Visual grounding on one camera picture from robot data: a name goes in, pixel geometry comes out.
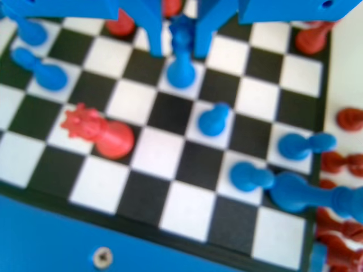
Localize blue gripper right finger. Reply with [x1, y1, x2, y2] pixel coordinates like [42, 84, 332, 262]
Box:
[194, 0, 239, 60]

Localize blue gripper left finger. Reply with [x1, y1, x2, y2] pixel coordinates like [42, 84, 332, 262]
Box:
[127, 0, 165, 57]

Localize blue chess queen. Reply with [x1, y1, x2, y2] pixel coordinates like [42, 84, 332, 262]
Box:
[166, 14, 198, 89]

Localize red chess pawn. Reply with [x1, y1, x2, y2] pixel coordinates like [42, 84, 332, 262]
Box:
[163, 0, 182, 18]
[105, 10, 136, 37]
[336, 107, 363, 133]
[294, 21, 338, 56]

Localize blue pawn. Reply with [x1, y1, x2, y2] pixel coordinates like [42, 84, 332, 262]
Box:
[197, 103, 231, 137]
[229, 161, 276, 193]
[12, 46, 69, 91]
[8, 12, 48, 46]
[277, 132, 337, 161]

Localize red chess queen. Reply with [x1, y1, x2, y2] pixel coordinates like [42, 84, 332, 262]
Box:
[60, 103, 134, 159]

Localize blue chess king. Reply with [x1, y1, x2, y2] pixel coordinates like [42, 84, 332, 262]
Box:
[268, 172, 363, 225]

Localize black and white chessboard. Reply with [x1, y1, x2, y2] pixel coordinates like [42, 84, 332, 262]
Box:
[0, 0, 332, 272]

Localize silver base plate screw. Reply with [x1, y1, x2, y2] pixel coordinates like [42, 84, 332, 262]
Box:
[92, 246, 113, 267]

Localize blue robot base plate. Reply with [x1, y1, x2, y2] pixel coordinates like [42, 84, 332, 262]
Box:
[0, 194, 327, 272]

